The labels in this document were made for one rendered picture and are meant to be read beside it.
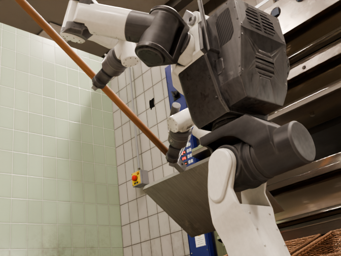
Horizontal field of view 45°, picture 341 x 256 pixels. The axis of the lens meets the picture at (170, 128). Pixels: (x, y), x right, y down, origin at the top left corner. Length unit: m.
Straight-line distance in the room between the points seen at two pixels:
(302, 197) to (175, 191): 0.61
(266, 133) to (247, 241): 0.27
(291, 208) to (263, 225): 0.99
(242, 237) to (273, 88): 0.41
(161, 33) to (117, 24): 0.13
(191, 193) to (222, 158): 0.77
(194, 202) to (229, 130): 0.82
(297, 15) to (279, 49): 1.09
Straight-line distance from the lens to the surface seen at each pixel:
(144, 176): 2.82
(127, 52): 1.47
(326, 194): 2.02
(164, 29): 1.17
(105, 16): 1.23
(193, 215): 1.98
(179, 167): 1.77
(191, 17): 1.39
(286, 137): 1.04
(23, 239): 2.67
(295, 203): 2.09
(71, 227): 2.83
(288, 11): 2.37
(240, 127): 1.11
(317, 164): 2.05
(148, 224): 2.81
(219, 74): 1.15
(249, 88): 1.11
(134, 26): 1.19
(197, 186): 1.81
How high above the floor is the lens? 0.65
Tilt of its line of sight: 23 degrees up
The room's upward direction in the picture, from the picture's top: 8 degrees counter-clockwise
